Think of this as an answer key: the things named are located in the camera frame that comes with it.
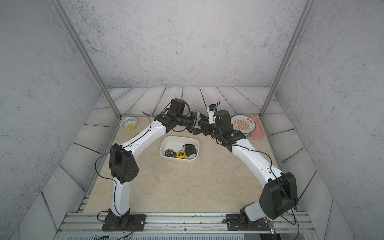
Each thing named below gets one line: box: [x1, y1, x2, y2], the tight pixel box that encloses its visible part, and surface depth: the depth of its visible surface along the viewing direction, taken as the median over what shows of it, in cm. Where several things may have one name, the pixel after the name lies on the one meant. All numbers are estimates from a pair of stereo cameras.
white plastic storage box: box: [159, 135, 200, 164], surface depth 101 cm
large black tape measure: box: [181, 144, 197, 158], surface depth 99 cm
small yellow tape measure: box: [176, 150, 186, 159], surface depth 98 cm
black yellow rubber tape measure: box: [165, 149, 177, 158], surface depth 98 cm
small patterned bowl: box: [120, 116, 138, 130], surface depth 117 cm
